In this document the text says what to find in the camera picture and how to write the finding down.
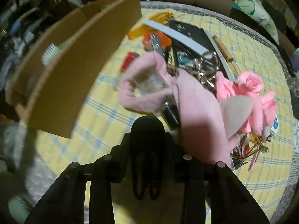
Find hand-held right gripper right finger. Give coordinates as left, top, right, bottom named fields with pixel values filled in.
left=161, top=132, right=270, bottom=224

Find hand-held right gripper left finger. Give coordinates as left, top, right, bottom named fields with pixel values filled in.
left=24, top=133, right=135, bottom=224

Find brown cardboard box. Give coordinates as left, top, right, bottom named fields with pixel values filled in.
left=5, top=0, right=143, bottom=139

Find yellow checked cloth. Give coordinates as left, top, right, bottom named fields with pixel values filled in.
left=35, top=5, right=299, bottom=217

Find pale pink fluffy cloth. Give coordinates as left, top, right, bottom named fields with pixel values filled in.
left=118, top=51, right=241, bottom=168

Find beige makeup sponge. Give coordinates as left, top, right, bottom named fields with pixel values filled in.
left=220, top=96, right=254, bottom=139

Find gold eyelash curler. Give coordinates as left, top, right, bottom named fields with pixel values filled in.
left=230, top=142, right=269, bottom=168

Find glass perfume bottle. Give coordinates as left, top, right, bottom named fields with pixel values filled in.
left=131, top=71, right=180, bottom=131

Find gold scissors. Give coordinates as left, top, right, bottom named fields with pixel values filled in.
left=193, top=50, right=221, bottom=87

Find white cream tube blue label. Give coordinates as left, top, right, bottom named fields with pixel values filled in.
left=262, top=117, right=279, bottom=143

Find small red object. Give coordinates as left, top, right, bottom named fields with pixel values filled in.
left=120, top=52, right=141, bottom=71

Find pink rose cloth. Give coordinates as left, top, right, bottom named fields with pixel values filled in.
left=215, top=71, right=278, bottom=137

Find silver nail clipper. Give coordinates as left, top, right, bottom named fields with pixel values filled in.
left=149, top=34, right=164, bottom=52

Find wooden stick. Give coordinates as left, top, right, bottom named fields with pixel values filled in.
left=211, top=35, right=234, bottom=62

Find white nail file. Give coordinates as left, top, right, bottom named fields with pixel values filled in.
left=144, top=20, right=209, bottom=55

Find white brush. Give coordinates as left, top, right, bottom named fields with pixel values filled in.
left=41, top=43, right=61, bottom=66

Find black booklet gold print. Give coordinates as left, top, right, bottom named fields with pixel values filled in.
left=168, top=20, right=232, bottom=80

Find cluttered shelf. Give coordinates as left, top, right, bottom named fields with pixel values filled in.
left=0, top=0, right=77, bottom=75

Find green and white plastic bag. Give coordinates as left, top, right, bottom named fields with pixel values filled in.
left=216, top=0, right=279, bottom=45

